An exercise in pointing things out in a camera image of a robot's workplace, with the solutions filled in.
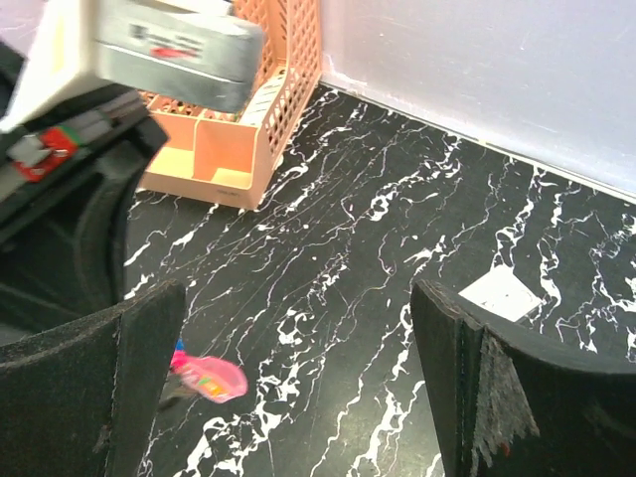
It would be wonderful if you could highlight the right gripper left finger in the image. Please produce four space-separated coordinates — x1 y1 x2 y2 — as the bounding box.
1 281 186 476

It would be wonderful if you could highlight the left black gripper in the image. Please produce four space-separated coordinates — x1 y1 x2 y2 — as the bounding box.
0 39 170 344

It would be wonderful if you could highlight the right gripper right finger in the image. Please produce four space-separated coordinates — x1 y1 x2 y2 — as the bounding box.
410 280 635 476

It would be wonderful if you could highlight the pink strap keyring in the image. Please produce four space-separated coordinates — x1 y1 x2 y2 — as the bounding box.
170 350 248 403

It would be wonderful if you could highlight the key with black tag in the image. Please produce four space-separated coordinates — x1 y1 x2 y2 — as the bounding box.
158 373 193 413

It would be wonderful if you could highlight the white cardboard box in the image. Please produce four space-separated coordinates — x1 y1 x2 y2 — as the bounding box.
459 265 542 323

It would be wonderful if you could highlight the orange plastic file organizer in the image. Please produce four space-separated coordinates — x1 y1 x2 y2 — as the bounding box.
140 0 322 210

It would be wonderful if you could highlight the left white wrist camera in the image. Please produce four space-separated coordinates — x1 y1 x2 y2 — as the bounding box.
1 1 264 133

